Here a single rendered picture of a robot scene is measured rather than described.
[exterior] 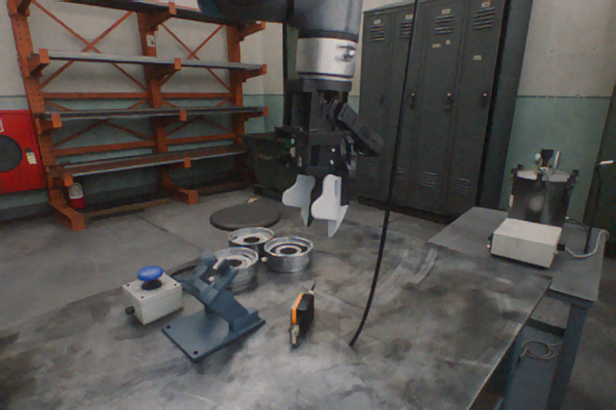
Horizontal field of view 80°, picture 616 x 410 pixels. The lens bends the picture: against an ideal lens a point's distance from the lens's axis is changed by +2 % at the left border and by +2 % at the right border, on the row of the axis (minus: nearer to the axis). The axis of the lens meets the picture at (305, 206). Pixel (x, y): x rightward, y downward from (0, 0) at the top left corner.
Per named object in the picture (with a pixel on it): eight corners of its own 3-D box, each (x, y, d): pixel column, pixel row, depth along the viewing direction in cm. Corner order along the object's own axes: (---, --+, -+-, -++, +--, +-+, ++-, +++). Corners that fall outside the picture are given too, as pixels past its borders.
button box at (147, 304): (165, 293, 69) (161, 269, 67) (184, 307, 64) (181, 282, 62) (118, 311, 63) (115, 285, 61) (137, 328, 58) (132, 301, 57)
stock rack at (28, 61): (243, 176, 527) (234, 12, 464) (276, 184, 480) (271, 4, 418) (47, 215, 362) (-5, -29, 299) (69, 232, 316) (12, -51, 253)
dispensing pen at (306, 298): (323, 270, 68) (301, 323, 52) (323, 291, 69) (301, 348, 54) (312, 269, 68) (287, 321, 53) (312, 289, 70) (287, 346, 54)
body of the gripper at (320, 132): (270, 169, 50) (274, 75, 46) (316, 165, 56) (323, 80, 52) (307, 182, 45) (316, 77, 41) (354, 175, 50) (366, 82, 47)
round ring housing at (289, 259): (301, 249, 87) (301, 234, 86) (320, 269, 78) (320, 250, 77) (258, 257, 83) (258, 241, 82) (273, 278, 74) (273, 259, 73)
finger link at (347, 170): (323, 204, 52) (321, 142, 50) (332, 202, 53) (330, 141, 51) (348, 208, 48) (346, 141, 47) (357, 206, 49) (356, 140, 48)
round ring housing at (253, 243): (220, 257, 83) (218, 240, 82) (243, 240, 93) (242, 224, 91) (262, 264, 80) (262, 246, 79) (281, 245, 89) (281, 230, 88)
